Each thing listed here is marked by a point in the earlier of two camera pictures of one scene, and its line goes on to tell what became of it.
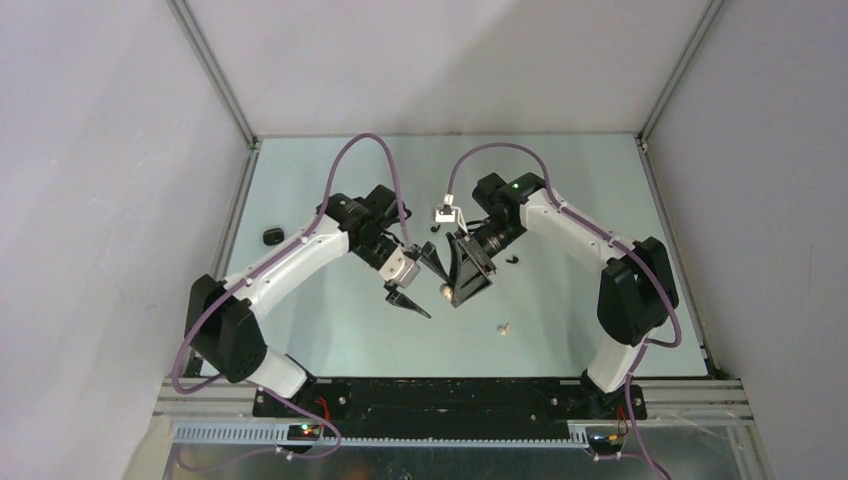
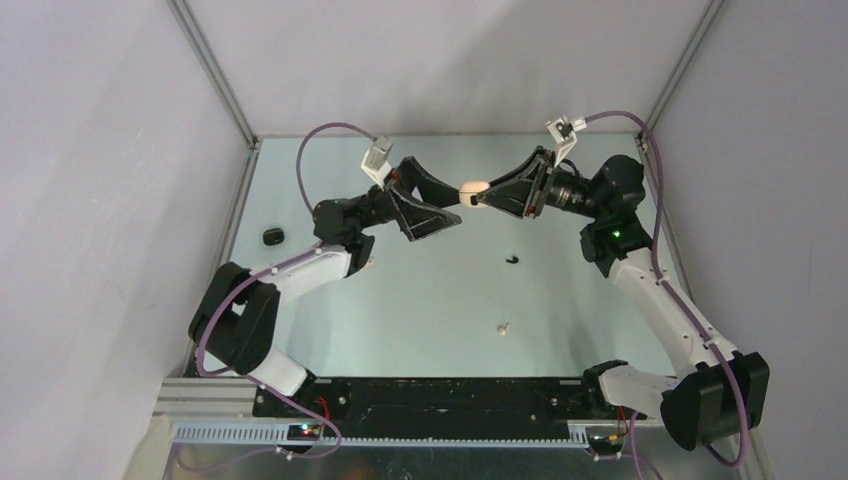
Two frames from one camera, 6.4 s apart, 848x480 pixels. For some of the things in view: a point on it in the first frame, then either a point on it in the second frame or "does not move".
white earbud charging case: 446,291 → 471,188
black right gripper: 471,267 → 520,193
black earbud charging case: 273,236 does not move
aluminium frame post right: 642,136 does not move
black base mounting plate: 439,406 does not move
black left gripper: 401,299 → 421,219
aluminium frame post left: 212,69 does not move
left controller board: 307,432 does not move
